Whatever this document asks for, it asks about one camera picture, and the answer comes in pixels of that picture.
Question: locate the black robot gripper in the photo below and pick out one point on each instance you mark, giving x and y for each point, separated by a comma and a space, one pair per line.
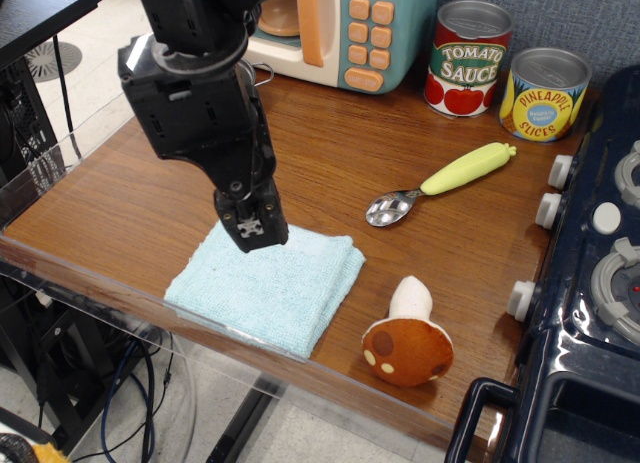
211, 116

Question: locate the yellow handled metal spoon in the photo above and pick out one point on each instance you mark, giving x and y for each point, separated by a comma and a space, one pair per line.
391, 207

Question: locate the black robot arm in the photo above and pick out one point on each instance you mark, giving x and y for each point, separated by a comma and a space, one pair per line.
219, 29

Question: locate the light blue folded towel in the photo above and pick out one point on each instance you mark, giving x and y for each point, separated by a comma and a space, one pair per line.
281, 296

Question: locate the small steel pot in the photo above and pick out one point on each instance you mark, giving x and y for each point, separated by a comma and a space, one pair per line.
258, 73

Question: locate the black table leg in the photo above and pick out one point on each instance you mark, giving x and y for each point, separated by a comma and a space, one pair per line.
245, 420

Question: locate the plush brown mushroom toy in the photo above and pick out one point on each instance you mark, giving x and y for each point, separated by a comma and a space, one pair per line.
407, 349

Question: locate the teal toy microwave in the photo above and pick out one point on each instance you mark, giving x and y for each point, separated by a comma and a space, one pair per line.
367, 46

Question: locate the clear acrylic table guard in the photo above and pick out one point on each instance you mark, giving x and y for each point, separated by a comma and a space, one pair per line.
120, 226

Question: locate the tomato sauce can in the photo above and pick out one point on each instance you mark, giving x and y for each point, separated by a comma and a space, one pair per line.
469, 48

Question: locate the yellow plush object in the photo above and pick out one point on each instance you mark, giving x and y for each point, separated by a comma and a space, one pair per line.
17, 449

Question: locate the black side desk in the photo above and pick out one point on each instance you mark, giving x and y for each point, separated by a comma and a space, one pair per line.
27, 23

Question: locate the pineapple slices can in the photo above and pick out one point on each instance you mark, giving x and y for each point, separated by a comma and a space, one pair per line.
544, 93

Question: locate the dark blue toy stove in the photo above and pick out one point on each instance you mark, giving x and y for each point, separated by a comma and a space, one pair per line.
576, 396

